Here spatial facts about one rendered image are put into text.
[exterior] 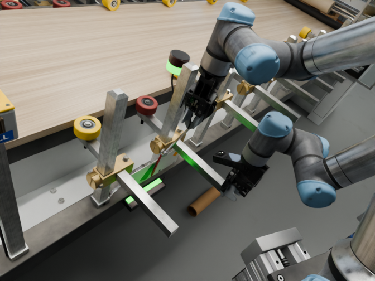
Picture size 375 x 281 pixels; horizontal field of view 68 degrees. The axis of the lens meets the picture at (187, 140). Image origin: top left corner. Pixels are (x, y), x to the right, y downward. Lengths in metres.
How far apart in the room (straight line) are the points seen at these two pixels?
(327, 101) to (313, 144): 2.63
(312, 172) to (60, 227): 0.71
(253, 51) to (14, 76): 0.80
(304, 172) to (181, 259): 1.17
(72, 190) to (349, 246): 0.90
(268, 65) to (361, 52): 0.15
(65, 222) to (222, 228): 1.20
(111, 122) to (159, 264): 1.14
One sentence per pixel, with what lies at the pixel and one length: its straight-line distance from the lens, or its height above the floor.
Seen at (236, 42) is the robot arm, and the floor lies 1.33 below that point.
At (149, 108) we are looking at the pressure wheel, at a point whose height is 0.91.
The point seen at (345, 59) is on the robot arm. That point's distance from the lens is 0.58.
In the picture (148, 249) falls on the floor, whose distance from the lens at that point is 1.70.
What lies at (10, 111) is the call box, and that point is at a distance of 0.49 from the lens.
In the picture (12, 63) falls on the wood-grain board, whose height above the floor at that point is 0.90.
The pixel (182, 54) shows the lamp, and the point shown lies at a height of 1.17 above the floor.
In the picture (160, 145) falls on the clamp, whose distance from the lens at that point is 0.95.
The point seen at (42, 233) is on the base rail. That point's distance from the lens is 0.93.
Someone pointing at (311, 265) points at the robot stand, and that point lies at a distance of 0.70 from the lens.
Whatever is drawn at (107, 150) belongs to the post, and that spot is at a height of 0.98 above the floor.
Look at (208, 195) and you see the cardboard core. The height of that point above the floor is 0.08.
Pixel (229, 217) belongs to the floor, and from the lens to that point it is 1.99.
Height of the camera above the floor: 1.53
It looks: 42 degrees down
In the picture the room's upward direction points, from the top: 24 degrees clockwise
